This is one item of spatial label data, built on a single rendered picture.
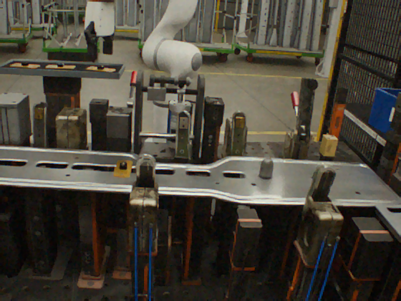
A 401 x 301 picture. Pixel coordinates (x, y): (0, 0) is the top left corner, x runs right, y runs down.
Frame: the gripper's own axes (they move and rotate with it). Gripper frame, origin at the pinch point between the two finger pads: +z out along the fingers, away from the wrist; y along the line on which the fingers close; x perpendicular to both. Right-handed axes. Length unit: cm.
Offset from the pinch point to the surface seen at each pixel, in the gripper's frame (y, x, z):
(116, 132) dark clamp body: 13.7, 12.4, 18.0
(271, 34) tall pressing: -790, -9, 63
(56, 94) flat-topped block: 6.6, -11.2, 12.6
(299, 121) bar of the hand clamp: 0, 59, 11
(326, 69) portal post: -683, 117, 107
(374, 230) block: 29, 79, 23
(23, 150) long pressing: 29.2, -6.6, 21.1
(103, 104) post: 11.7, 7.4, 11.7
